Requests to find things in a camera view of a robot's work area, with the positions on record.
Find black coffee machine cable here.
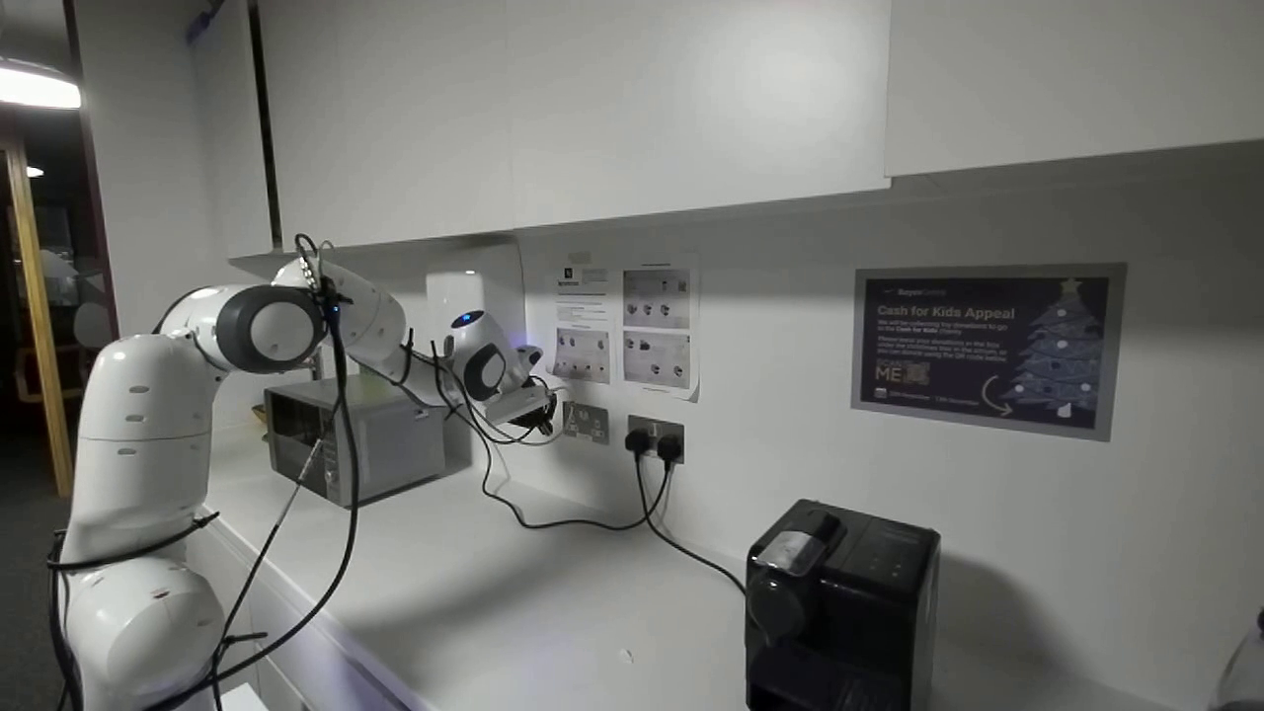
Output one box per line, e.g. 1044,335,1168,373
639,456,751,601

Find yellow wooden post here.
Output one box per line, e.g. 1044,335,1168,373
0,135,81,502

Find black microwave power cable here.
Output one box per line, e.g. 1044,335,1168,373
476,446,659,538

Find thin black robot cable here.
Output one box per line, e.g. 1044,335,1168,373
207,432,337,711

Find white paper towel dispenser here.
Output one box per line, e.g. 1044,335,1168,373
424,265,528,347

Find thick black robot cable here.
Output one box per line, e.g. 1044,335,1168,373
140,230,366,711

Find silver double socket white label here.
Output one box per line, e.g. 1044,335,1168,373
560,401,615,451

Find white paper notice grey pictures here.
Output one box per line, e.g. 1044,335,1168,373
615,263,701,401

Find silver microwave oven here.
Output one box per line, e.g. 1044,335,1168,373
257,374,476,513

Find dark framed poster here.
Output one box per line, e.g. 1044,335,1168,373
851,263,1129,446

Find bright ceiling light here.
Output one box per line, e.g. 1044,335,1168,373
0,60,87,114

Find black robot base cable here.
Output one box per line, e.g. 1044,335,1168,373
49,510,231,711

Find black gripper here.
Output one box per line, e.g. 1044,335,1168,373
481,380,560,440

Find white paper notice blue picture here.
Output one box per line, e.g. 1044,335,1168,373
549,259,615,392

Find white wall cabinet door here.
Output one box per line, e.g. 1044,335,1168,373
254,0,893,252
883,0,1264,177

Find black coffee machine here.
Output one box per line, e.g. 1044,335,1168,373
742,494,944,711

